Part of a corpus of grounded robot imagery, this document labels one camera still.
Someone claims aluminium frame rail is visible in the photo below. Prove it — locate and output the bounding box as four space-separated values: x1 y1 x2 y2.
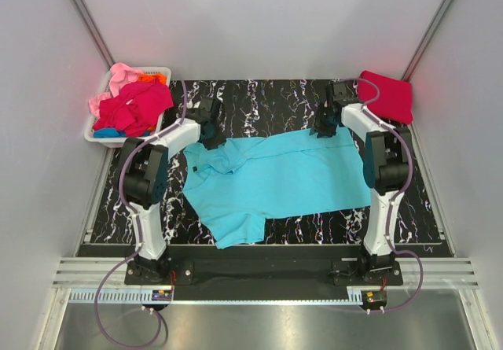
53 257 479 289

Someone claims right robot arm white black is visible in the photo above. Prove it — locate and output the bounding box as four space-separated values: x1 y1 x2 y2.
310 79 413 285

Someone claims magenta t shirt in basket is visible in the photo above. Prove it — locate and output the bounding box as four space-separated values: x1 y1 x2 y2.
93 80 174 137

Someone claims folded red t shirt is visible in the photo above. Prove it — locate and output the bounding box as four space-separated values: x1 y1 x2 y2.
357 71 413 125

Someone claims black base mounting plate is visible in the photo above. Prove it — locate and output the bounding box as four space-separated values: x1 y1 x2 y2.
126 245 403 304

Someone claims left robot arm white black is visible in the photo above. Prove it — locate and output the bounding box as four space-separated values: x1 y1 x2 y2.
117 98 226 284

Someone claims cyan t shirt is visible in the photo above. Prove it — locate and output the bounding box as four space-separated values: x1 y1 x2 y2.
183 127 371 249

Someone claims orange t shirt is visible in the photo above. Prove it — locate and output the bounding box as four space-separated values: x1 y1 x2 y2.
137 73 167 85

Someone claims blue t shirt in basket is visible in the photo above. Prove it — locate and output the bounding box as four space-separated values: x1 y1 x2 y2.
93 127 130 138

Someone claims light pink t shirt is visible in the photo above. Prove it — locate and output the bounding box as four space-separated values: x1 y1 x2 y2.
88 63 144 118

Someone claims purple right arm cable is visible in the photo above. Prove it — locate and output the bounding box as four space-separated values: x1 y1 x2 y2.
345 77 414 256

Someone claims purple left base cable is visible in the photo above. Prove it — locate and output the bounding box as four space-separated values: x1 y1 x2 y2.
95 259 167 347

